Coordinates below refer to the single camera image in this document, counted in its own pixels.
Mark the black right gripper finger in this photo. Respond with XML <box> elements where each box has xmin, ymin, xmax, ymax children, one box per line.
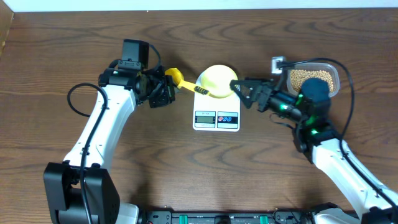
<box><xmin>229</xmin><ymin>78</ymin><xmax>274</xmax><ymax>90</ymax></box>
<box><xmin>234</xmin><ymin>86</ymin><xmax>264</xmax><ymax>109</ymax></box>

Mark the pale yellow bowl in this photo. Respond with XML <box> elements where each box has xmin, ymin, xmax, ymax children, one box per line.
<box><xmin>200</xmin><ymin>65</ymin><xmax>238</xmax><ymax>98</ymax></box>

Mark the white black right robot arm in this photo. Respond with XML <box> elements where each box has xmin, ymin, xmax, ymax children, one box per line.
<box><xmin>227</xmin><ymin>78</ymin><xmax>397</xmax><ymax>223</ymax></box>

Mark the clear container of soybeans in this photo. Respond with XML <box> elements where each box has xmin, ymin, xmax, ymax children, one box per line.
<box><xmin>287</xmin><ymin>62</ymin><xmax>340</xmax><ymax>98</ymax></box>

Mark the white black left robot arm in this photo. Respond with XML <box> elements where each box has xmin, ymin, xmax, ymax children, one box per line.
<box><xmin>44</xmin><ymin>66</ymin><xmax>176</xmax><ymax>224</ymax></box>

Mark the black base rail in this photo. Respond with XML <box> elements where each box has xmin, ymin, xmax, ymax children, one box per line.
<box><xmin>137</xmin><ymin>210</ymin><xmax>317</xmax><ymax>224</ymax></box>

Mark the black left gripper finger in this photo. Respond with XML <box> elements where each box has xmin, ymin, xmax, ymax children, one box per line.
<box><xmin>160</xmin><ymin>84</ymin><xmax>175</xmax><ymax>106</ymax></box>
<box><xmin>165</xmin><ymin>75</ymin><xmax>177</xmax><ymax>88</ymax></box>

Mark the white digital kitchen scale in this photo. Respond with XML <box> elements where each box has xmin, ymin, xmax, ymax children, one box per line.
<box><xmin>192</xmin><ymin>72</ymin><xmax>241</xmax><ymax>132</ymax></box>

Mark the yellow measuring scoop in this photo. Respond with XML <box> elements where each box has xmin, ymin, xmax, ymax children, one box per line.
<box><xmin>165</xmin><ymin>68</ymin><xmax>210</xmax><ymax>95</ymax></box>

